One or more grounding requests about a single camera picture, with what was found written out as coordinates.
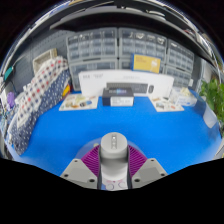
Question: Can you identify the white checked cloth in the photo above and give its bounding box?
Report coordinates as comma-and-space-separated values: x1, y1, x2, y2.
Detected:
14, 55, 69, 128

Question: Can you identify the beige woven basket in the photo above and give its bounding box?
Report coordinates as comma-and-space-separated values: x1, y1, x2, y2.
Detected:
32, 48, 59, 74

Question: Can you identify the white and blue tissue box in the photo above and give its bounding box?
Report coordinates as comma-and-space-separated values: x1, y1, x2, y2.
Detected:
169, 86, 198, 108

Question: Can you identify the yellow card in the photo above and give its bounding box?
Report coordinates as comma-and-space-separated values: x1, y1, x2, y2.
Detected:
132, 53, 162, 74

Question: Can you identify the colourful sticker sheet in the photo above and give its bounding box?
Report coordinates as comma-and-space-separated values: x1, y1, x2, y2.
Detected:
58, 93, 100, 112
148, 95, 185, 113

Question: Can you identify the grey computer mouse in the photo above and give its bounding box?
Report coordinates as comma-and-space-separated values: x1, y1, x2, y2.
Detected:
99, 131, 130, 192

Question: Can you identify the dark wall shelf unit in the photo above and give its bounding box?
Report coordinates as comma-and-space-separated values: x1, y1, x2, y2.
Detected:
49, 0, 221, 61

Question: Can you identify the small black box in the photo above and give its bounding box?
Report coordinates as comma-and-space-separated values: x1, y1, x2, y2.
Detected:
101, 87, 135, 108

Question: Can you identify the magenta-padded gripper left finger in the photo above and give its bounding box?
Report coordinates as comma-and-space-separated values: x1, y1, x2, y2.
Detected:
60, 143, 102, 190

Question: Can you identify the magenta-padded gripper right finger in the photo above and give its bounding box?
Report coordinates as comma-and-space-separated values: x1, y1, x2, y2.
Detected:
127, 143, 168, 189

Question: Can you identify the navy dotted cloth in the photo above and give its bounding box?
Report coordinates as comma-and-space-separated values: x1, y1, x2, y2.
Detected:
9, 68, 73, 157

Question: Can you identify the green plant in white pot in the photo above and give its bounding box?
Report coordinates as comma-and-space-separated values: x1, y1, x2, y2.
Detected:
199, 78, 224, 134

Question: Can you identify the long white keyboard box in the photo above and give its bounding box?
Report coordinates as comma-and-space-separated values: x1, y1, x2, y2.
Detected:
78, 69, 175, 98

